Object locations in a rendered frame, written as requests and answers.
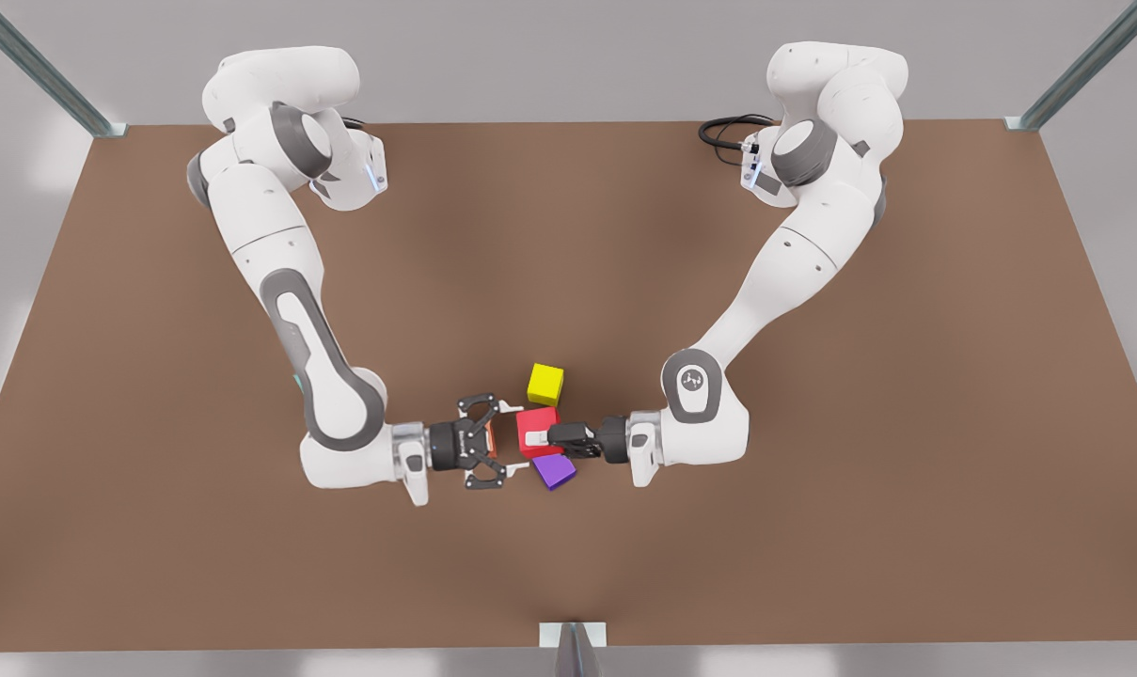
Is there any silver frame post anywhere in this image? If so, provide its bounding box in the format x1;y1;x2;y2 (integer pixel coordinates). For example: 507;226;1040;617
0;0;128;140
1003;0;1137;132
539;621;608;677

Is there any red wooden cube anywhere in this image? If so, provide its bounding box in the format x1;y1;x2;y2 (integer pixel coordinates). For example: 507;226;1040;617
515;406;562;461

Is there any yellow wooden cube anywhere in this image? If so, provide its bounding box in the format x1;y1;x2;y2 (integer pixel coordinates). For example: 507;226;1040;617
527;363;566;408

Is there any purple wooden cube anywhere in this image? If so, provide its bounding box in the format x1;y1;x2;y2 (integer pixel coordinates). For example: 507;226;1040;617
530;453;579;493

